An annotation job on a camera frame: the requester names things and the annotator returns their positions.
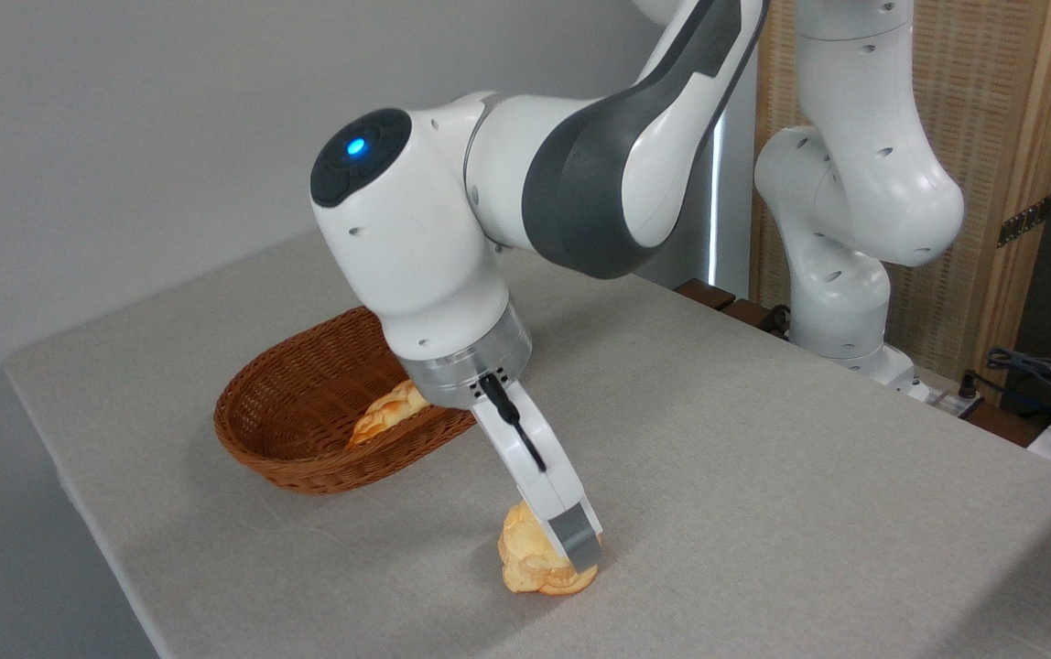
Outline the long golden bread roll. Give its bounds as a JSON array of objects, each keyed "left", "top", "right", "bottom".
[{"left": 349, "top": 379, "right": 432, "bottom": 448}]

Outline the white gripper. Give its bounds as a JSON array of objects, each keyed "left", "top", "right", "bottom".
[{"left": 471, "top": 377, "right": 605, "bottom": 574}]

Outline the metal screen hinge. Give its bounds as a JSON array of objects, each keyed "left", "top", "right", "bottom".
[{"left": 997, "top": 195, "right": 1051, "bottom": 248}]

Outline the brown woven wicker basket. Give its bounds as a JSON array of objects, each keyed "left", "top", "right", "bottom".
[{"left": 213, "top": 306, "right": 481, "bottom": 496}]

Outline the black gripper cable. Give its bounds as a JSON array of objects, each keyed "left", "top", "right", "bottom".
[{"left": 478, "top": 371, "right": 547, "bottom": 473}]

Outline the round golden bread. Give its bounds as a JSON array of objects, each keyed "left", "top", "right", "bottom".
[{"left": 498, "top": 501, "right": 600, "bottom": 597}]

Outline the grey tablecloth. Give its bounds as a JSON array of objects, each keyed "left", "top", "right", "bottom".
[{"left": 2, "top": 229, "right": 1051, "bottom": 659}]

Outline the dark brown wooden bench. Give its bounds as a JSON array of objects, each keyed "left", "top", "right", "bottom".
[{"left": 675, "top": 279, "right": 792, "bottom": 340}]

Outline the wooden rattan folding screen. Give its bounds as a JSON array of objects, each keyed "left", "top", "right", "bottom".
[{"left": 750, "top": 0, "right": 1051, "bottom": 408}]

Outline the bundle of dark cables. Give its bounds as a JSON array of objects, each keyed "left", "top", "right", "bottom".
[{"left": 986, "top": 346, "right": 1051, "bottom": 431}]

